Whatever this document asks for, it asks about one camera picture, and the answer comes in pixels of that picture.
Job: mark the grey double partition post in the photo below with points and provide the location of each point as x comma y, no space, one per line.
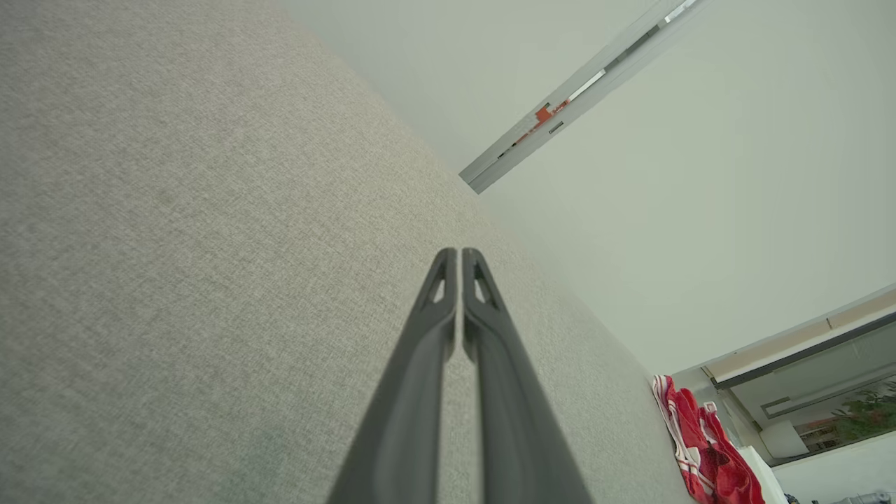
493,171

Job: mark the green potted plant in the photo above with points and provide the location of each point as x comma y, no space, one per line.
868,413

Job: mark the red white baseball jersey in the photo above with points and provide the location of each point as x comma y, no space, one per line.
714,462

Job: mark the grey framed window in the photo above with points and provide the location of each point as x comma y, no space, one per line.
805,353

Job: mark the white plastic box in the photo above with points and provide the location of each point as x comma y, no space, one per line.
766,479

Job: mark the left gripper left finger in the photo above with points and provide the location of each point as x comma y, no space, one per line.
409,392

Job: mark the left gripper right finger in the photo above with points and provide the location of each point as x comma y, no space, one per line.
514,413

